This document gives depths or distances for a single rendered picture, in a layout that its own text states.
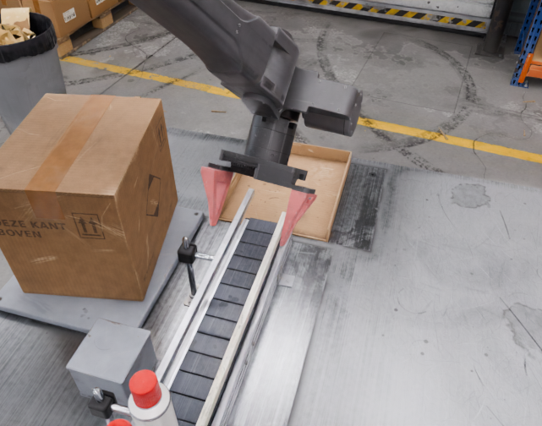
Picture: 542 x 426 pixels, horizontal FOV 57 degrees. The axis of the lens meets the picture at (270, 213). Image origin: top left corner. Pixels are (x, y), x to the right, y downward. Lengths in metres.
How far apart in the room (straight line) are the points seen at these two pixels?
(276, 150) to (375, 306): 0.49
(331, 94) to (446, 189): 0.77
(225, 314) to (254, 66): 0.53
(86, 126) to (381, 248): 0.65
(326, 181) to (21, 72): 1.92
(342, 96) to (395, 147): 2.33
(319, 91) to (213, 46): 0.15
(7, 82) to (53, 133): 1.89
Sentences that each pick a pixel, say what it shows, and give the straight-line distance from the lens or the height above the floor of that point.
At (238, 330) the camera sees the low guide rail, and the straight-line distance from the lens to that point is 0.86.
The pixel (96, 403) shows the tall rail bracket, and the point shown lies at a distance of 0.77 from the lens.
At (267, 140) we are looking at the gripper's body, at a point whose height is 1.28.
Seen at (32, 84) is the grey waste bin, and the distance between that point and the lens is 2.89.
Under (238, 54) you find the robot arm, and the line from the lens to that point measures 0.51.
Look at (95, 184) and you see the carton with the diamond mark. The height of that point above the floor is 1.12.
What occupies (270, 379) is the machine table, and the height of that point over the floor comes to 0.83.
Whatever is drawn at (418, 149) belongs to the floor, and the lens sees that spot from 2.94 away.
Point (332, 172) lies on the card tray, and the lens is 1.30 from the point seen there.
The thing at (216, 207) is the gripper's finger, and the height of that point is 1.19.
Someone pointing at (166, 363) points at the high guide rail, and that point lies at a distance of 0.79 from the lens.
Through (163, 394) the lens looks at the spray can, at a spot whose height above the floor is 1.05.
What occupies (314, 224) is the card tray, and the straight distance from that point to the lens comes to 1.15.
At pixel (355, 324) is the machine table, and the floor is 0.83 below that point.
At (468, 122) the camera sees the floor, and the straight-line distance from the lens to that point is 3.28.
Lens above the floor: 1.63
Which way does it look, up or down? 42 degrees down
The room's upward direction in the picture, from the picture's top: straight up
